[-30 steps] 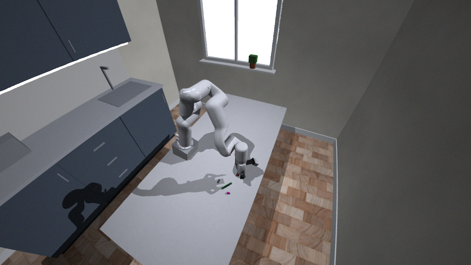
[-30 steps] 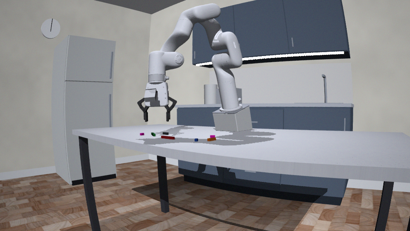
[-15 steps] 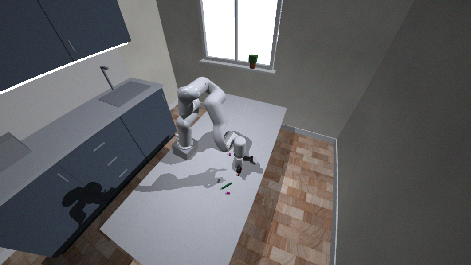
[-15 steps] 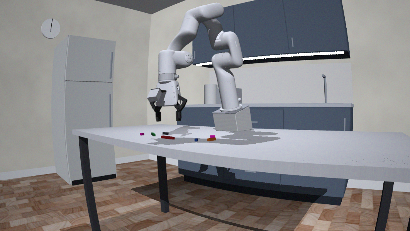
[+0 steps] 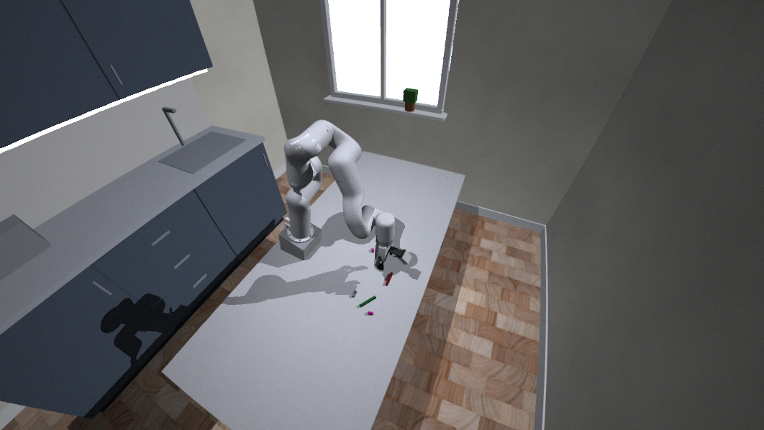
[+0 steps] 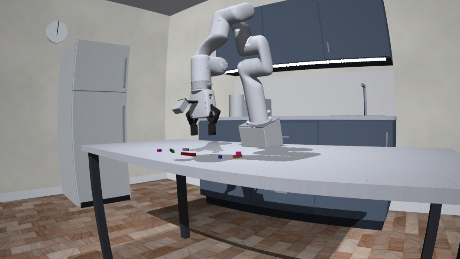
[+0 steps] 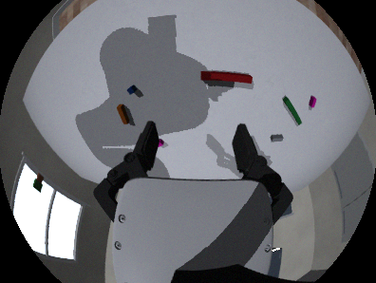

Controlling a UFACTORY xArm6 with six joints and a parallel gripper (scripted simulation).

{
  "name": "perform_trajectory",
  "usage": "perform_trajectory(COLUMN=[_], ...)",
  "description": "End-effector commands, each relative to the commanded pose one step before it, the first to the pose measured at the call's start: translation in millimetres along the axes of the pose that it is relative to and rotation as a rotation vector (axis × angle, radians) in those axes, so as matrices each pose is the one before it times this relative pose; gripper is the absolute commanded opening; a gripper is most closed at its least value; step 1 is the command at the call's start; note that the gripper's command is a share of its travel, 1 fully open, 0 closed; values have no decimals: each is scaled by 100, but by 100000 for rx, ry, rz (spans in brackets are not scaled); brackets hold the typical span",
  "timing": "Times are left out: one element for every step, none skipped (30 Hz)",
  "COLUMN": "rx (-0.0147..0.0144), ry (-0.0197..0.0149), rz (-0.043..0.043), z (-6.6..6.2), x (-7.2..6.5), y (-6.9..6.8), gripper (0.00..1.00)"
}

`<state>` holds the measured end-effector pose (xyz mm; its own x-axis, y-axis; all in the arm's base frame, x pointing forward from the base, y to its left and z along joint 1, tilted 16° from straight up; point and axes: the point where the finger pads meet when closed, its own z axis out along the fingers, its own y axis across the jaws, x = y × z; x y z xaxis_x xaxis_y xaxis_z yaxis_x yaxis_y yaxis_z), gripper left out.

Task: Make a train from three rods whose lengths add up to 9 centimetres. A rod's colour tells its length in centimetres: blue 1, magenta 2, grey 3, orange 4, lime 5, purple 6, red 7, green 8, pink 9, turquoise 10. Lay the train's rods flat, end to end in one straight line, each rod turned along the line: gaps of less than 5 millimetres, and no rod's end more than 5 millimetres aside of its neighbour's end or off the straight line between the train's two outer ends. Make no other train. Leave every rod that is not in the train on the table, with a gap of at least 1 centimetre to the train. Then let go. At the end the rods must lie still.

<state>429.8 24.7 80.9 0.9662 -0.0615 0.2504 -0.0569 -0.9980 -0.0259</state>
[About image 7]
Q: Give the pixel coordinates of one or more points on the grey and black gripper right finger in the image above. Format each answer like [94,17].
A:
[256,168]

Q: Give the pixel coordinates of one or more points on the orange rod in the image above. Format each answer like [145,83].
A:
[123,114]

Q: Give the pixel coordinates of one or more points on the green rod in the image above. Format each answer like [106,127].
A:
[292,110]

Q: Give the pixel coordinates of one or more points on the small blue cube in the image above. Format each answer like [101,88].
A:
[131,89]

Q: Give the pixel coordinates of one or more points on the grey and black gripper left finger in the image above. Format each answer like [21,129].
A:
[135,164]

